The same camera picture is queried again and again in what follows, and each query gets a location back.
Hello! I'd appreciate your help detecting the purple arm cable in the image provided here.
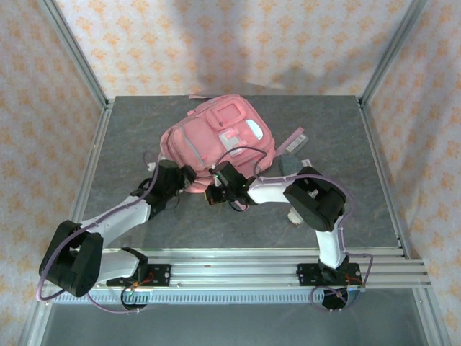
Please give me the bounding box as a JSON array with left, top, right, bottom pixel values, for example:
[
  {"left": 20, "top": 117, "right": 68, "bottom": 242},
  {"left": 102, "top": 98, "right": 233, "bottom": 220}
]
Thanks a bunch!
[
  {"left": 254, "top": 174, "right": 375, "bottom": 314},
  {"left": 35, "top": 149, "right": 181, "bottom": 314}
]

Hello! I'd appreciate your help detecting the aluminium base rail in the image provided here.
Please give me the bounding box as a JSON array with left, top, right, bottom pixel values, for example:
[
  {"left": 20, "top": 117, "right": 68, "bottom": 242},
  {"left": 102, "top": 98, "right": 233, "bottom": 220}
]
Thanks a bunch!
[{"left": 97, "top": 247, "right": 431, "bottom": 289}]

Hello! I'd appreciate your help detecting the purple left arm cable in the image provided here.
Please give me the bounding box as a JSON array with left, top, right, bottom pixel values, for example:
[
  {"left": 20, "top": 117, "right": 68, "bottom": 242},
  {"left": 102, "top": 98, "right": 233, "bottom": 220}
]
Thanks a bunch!
[{"left": 35, "top": 149, "right": 181, "bottom": 314}]

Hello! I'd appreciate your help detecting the aluminium table side rail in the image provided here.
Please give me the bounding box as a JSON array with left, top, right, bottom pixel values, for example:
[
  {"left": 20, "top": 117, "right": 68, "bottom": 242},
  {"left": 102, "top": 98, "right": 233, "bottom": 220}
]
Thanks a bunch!
[
  {"left": 17, "top": 99, "right": 116, "bottom": 346},
  {"left": 357, "top": 99, "right": 447, "bottom": 346}
]

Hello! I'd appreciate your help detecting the thin dark camera cable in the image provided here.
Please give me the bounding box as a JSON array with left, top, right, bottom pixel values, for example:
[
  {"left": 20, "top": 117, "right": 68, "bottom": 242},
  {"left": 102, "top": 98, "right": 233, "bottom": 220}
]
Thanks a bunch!
[{"left": 210, "top": 146, "right": 277, "bottom": 181}]

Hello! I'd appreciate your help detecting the clear packet with pink strip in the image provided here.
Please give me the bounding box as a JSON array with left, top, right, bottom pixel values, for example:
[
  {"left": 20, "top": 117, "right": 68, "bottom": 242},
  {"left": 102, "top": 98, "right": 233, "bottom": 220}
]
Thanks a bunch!
[{"left": 275, "top": 127, "right": 310, "bottom": 155}]

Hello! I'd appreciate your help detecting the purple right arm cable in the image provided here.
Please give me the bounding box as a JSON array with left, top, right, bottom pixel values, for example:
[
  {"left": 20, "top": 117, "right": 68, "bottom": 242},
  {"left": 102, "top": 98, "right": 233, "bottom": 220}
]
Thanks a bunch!
[{"left": 254, "top": 174, "right": 375, "bottom": 314}]

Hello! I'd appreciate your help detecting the white black printed pack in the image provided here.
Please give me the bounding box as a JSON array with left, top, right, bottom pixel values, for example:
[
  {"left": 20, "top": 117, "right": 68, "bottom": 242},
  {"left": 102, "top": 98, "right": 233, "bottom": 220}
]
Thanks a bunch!
[{"left": 287, "top": 210, "right": 306, "bottom": 227}]

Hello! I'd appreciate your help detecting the aluminium frame post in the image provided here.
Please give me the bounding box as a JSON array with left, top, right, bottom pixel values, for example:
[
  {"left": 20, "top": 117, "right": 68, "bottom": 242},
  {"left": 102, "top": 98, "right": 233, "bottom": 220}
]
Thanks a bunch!
[
  {"left": 38, "top": 0, "right": 111, "bottom": 109},
  {"left": 358, "top": 0, "right": 430, "bottom": 109}
]

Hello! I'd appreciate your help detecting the pink student backpack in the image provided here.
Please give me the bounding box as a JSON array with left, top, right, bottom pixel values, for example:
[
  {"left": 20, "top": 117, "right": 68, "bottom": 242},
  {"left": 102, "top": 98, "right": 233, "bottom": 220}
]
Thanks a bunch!
[{"left": 159, "top": 93, "right": 277, "bottom": 195}]

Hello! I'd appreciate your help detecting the white slotted cable duct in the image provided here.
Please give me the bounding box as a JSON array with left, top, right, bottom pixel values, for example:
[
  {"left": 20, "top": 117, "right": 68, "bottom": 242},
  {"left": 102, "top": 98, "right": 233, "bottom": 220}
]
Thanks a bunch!
[{"left": 53, "top": 290, "right": 364, "bottom": 303}]

